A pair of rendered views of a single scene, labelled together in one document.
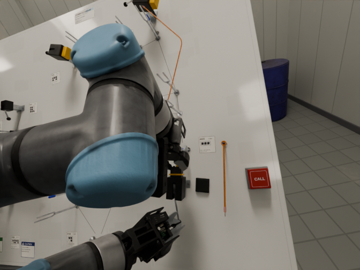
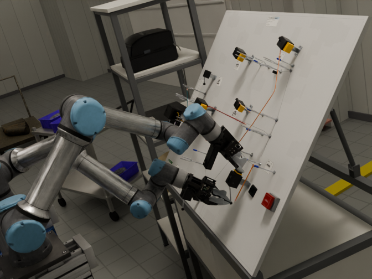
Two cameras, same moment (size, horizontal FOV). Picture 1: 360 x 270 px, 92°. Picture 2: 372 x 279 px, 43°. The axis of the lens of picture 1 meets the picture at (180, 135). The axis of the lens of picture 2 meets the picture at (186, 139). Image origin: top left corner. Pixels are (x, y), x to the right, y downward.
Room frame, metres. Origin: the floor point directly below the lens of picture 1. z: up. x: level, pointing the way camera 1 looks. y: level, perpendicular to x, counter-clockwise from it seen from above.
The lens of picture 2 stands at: (-0.71, -1.33, 2.01)
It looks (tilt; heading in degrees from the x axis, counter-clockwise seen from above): 21 degrees down; 58
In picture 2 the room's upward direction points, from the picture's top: 14 degrees counter-clockwise
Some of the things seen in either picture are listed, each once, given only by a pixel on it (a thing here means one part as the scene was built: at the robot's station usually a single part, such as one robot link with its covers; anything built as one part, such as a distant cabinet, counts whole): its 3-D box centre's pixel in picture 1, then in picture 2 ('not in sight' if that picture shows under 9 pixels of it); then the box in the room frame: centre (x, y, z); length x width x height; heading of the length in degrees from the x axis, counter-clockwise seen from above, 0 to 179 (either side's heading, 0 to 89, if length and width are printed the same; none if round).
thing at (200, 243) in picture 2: not in sight; (195, 231); (0.45, 0.64, 0.60); 0.55 x 0.02 x 0.39; 73
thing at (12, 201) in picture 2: not in sight; (15, 216); (-0.46, 0.27, 1.33); 0.13 x 0.12 x 0.14; 83
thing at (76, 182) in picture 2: not in sight; (93, 156); (0.79, 2.68, 0.49); 1.04 x 0.61 x 0.98; 98
